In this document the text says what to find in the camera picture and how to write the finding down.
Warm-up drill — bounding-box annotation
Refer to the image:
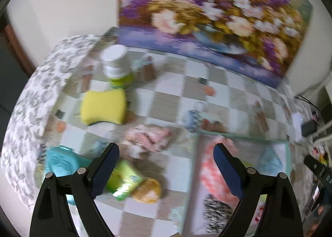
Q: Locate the white lidded jar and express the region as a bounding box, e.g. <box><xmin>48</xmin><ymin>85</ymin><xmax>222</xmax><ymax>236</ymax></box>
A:
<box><xmin>100</xmin><ymin>44</ymin><xmax>135</xmax><ymax>91</ymax></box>

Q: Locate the yellow round puff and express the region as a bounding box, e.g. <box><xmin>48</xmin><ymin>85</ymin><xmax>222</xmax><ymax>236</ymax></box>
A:
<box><xmin>132</xmin><ymin>178</ymin><xmax>162</xmax><ymax>204</ymax></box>

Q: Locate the yellow sponge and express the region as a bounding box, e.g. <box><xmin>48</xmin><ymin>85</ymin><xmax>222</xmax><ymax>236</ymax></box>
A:
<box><xmin>80</xmin><ymin>89</ymin><xmax>127</xmax><ymax>126</ymax></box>

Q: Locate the black cable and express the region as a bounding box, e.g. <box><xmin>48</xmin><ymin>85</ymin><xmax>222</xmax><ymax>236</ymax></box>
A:
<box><xmin>296</xmin><ymin>94</ymin><xmax>322</xmax><ymax>113</ymax></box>

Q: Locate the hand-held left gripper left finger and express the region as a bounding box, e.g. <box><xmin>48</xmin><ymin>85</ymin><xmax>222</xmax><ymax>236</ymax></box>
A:
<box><xmin>29</xmin><ymin>143</ymin><xmax>120</xmax><ymax>237</ymax></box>

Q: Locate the white power strip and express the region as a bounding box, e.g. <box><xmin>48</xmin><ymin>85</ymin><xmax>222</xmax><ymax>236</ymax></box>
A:
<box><xmin>292</xmin><ymin>112</ymin><xmax>305</xmax><ymax>142</ymax></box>

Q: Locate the large green tissue packet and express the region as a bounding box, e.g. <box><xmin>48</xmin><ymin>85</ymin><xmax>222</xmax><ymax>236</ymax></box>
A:
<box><xmin>105</xmin><ymin>159</ymin><xmax>145</xmax><ymax>201</ymax></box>

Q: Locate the flower painting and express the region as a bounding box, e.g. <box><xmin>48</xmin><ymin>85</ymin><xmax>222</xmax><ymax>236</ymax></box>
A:
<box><xmin>118</xmin><ymin>0</ymin><xmax>314</xmax><ymax>88</ymax></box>

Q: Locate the pink white knitted cloth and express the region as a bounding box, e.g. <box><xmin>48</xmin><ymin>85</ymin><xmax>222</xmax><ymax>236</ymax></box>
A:
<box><xmin>200</xmin><ymin>136</ymin><xmax>249</xmax><ymax>204</ymax></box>

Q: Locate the black charger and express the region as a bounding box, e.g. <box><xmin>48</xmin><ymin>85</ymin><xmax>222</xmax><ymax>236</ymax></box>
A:
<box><xmin>301</xmin><ymin>120</ymin><xmax>318</xmax><ymax>136</ymax></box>

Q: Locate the transparent glass tray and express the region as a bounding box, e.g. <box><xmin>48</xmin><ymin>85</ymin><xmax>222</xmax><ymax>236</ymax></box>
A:
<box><xmin>179</xmin><ymin>130</ymin><xmax>292</xmax><ymax>237</ymax></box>

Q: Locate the teal plastic box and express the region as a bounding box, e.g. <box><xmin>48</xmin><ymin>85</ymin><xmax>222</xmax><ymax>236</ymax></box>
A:
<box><xmin>45</xmin><ymin>146</ymin><xmax>90</xmax><ymax>205</ymax></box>

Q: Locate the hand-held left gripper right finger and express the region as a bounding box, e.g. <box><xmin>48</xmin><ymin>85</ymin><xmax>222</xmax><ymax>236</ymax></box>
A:
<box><xmin>213</xmin><ymin>143</ymin><xmax>304</xmax><ymax>237</ymax></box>

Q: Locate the pile of colourful toys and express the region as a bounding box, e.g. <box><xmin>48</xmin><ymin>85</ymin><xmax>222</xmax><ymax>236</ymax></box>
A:
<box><xmin>312</xmin><ymin>146</ymin><xmax>330</xmax><ymax>165</ymax></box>

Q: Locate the brown wooden frame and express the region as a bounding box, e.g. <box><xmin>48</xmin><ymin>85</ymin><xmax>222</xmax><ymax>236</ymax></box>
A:
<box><xmin>0</xmin><ymin>11</ymin><xmax>34</xmax><ymax>71</ymax></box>

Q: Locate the blue face mask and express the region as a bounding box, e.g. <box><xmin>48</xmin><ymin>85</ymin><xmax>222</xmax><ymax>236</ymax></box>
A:
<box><xmin>257</xmin><ymin>146</ymin><xmax>283</xmax><ymax>172</ymax></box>

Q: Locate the checkered tablecloth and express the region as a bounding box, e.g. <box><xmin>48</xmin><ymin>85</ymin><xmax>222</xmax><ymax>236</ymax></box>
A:
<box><xmin>0</xmin><ymin>27</ymin><xmax>325</xmax><ymax>237</ymax></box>

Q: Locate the pink white scrunchie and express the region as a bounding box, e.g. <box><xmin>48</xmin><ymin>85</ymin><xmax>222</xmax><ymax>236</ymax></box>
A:
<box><xmin>124</xmin><ymin>124</ymin><xmax>173</xmax><ymax>158</ymax></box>

